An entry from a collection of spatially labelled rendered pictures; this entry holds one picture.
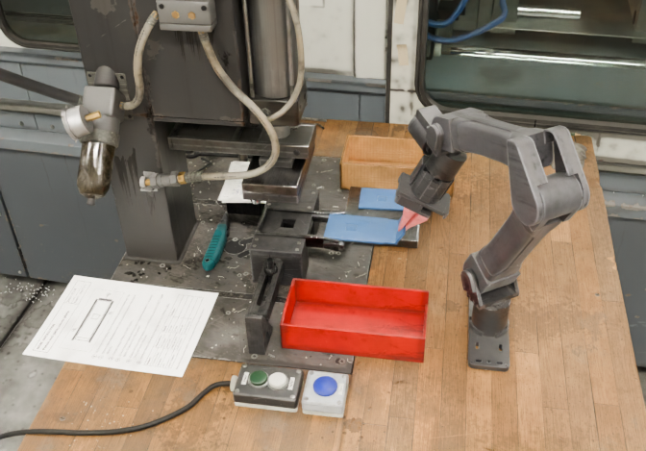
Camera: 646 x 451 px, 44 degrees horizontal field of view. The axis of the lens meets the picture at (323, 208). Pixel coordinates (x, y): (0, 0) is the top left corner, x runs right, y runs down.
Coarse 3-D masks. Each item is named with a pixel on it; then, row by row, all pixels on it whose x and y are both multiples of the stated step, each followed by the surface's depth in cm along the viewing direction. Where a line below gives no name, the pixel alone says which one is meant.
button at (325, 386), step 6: (318, 378) 129; (324, 378) 129; (330, 378) 129; (318, 384) 128; (324, 384) 128; (330, 384) 128; (336, 384) 129; (318, 390) 127; (324, 390) 127; (330, 390) 127
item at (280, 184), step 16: (176, 128) 146; (192, 128) 148; (208, 128) 148; (224, 128) 147; (240, 128) 145; (256, 128) 147; (288, 128) 142; (304, 128) 144; (176, 144) 144; (192, 144) 143; (208, 144) 143; (224, 144) 142; (240, 144) 141; (256, 144) 141; (288, 144) 140; (304, 144) 140; (256, 160) 144; (288, 160) 141; (304, 160) 144; (256, 176) 140; (272, 176) 140; (288, 176) 140; (304, 176) 143; (256, 192) 139; (272, 192) 139; (288, 192) 138
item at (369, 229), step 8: (336, 216) 155; (344, 216) 155; (352, 216) 155; (328, 224) 153; (336, 224) 153; (344, 224) 153; (360, 224) 153; (368, 224) 153; (376, 224) 153; (384, 224) 153; (392, 224) 152; (328, 232) 151; (336, 232) 151; (344, 232) 151; (352, 232) 151; (360, 232) 151; (368, 232) 151; (376, 232) 151; (384, 232) 151; (392, 232) 151; (400, 232) 148; (376, 240) 149; (384, 240) 149; (392, 240) 149
